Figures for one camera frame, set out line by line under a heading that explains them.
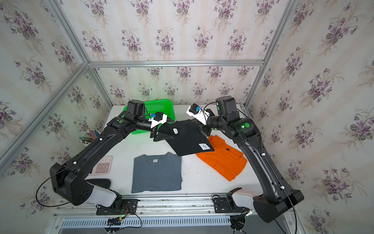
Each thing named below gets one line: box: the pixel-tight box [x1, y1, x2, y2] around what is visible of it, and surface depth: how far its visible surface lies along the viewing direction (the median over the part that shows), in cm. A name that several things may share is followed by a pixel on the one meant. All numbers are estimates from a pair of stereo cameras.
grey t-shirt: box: [131, 152, 183, 194], surface depth 86 cm
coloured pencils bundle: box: [78, 128, 100, 141], surface depth 88 cm
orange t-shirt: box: [195, 135, 248, 182], surface depth 91 cm
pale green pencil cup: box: [78, 129, 101, 147], surface depth 88 cm
